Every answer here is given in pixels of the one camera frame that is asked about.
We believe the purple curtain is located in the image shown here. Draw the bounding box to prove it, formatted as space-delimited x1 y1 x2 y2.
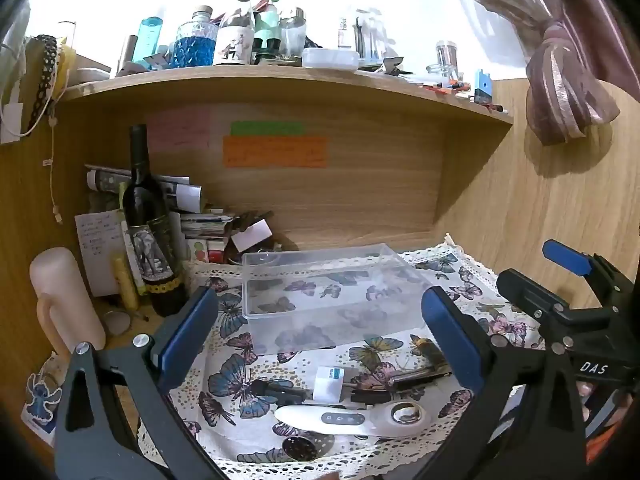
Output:
444 0 640 147

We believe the silver metal cylinder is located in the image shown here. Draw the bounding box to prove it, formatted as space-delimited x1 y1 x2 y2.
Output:
391 366 443 388

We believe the black gold lace ribbon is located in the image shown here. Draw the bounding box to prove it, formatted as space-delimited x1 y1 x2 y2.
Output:
27 34 60 130

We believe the clear glass jar metal lid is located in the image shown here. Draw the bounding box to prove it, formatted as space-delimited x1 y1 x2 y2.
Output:
279 7 307 57

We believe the white handheld thermometer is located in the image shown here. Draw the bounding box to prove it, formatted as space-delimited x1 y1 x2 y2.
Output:
274 399 429 437

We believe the white plastic box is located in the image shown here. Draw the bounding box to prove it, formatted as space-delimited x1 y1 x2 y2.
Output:
301 48 360 70

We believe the blue black small box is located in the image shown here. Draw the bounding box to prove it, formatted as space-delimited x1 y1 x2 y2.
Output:
473 68 493 104

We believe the round silver lid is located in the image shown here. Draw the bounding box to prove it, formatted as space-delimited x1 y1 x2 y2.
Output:
102 311 132 337

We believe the blue patterned glass bottle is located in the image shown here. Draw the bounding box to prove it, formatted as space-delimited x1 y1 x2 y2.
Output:
171 6 219 69

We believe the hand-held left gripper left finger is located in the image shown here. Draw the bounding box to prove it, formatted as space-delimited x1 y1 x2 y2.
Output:
55 286 231 480

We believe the small clear glass jar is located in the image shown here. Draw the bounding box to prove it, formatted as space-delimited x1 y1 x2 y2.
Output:
434 40 460 75

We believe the clear labelled glass bottle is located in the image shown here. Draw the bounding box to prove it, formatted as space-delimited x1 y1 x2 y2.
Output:
214 0 257 66

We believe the wooden shelf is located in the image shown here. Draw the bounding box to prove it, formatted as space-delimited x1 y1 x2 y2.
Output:
0 62 516 261

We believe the green spray bottle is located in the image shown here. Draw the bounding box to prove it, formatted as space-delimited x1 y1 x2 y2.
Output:
252 0 282 58

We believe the pink sticky note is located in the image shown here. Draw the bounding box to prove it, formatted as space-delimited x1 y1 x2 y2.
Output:
148 108 212 151

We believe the blue cartoon sticker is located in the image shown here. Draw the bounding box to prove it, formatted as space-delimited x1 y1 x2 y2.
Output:
25 372 62 419

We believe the yellow tube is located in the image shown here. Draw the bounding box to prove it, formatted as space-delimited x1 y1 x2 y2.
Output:
111 254 141 312

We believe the butterfly printed lace cloth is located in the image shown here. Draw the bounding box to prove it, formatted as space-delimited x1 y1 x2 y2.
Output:
135 232 546 480

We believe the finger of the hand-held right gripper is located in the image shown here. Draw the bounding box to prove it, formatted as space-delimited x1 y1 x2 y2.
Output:
496 268 576 332
542 239 609 282

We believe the small white box blue label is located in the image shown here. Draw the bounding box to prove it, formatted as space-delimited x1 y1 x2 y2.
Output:
314 366 347 402

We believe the clear plastic container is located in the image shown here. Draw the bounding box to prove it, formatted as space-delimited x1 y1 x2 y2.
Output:
241 243 432 357

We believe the pink mug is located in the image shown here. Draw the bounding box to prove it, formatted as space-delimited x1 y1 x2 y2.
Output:
29 248 107 361

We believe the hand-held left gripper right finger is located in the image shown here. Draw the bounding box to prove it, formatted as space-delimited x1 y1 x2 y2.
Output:
415 286 589 480

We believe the green sticky note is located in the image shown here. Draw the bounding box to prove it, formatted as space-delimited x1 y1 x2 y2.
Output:
230 121 305 136

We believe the light blue bottle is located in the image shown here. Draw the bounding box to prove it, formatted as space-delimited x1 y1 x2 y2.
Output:
136 16 164 67

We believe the white handwritten note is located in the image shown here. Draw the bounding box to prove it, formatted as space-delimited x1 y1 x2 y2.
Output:
74 208 132 298

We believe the orange sticky note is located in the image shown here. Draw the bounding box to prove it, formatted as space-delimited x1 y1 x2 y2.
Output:
222 135 328 169

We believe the brown gold tube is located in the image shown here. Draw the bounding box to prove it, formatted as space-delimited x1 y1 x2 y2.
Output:
410 335 453 377

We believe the person's right hand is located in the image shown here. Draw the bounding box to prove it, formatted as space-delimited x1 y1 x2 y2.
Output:
575 381 628 423

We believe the pile of papers and booklets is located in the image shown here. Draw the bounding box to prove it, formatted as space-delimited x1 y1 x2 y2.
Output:
84 162 281 266

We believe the dark wine bottle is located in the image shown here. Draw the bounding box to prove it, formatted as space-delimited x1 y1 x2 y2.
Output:
121 124 189 318

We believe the white cable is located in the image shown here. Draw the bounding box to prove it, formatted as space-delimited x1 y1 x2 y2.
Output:
0 40 68 224

